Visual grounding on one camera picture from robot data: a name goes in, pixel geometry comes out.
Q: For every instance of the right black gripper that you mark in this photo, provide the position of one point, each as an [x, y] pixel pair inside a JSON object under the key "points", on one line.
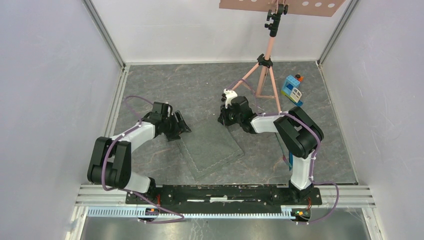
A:
{"points": [[223, 117]]}

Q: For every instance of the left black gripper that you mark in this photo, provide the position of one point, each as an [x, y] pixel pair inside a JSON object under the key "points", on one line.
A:
{"points": [[170, 137]]}

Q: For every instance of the grey cloth napkin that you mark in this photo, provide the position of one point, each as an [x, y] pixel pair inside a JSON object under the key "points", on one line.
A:
{"points": [[208, 147]]}

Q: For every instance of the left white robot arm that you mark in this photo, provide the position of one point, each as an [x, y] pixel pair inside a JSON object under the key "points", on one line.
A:
{"points": [[111, 160]]}

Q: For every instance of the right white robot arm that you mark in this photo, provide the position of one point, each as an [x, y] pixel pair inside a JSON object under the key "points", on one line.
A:
{"points": [[300, 134]]}

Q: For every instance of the colourful toy block house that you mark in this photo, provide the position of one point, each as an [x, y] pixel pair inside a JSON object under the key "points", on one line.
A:
{"points": [[291, 90]]}

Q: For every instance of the purple plastic utensil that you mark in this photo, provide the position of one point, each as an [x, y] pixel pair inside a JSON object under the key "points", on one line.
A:
{"points": [[286, 161]]}

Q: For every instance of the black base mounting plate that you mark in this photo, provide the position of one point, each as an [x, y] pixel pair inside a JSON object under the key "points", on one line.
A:
{"points": [[232, 198]]}

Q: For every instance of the pink music stand tripod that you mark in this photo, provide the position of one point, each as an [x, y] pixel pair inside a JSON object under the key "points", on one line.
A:
{"points": [[275, 10]]}

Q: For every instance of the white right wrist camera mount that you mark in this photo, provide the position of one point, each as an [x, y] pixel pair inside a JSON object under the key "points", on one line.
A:
{"points": [[227, 96]]}

